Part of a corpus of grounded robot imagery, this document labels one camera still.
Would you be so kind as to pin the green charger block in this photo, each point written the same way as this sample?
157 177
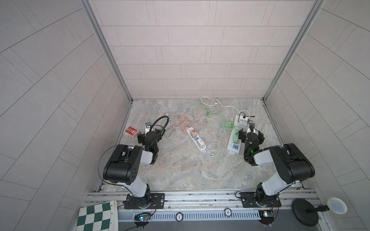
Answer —
235 139
237 134

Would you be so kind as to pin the black round stand base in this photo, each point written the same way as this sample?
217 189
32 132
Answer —
306 213

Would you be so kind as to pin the long colourful socket power strip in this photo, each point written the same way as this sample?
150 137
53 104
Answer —
233 148

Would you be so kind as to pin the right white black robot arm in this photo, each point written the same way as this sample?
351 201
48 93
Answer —
291 165

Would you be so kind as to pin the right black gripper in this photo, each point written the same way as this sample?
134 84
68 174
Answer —
244 135

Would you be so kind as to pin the pink charger with cable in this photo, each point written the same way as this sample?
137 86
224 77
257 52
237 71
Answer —
185 123

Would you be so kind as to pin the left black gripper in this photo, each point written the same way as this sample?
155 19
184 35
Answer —
157 136

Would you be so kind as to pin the circuit board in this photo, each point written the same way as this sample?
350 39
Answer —
142 219
267 217

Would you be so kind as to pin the red card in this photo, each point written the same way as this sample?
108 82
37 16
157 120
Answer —
131 131

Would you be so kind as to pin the small blue socket power strip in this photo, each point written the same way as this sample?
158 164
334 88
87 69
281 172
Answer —
196 139

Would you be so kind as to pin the green white checkerboard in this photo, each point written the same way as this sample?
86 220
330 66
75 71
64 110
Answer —
100 217

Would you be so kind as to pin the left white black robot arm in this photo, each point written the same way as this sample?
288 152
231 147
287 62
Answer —
123 165

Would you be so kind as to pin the right circuit board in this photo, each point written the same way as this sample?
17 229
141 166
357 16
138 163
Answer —
267 217

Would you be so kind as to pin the left circuit board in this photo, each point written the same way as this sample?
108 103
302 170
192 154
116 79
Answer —
142 219

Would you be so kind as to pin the aluminium rail frame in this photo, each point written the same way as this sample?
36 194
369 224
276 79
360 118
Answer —
216 205

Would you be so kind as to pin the white round mesh disc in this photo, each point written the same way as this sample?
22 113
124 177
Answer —
337 206

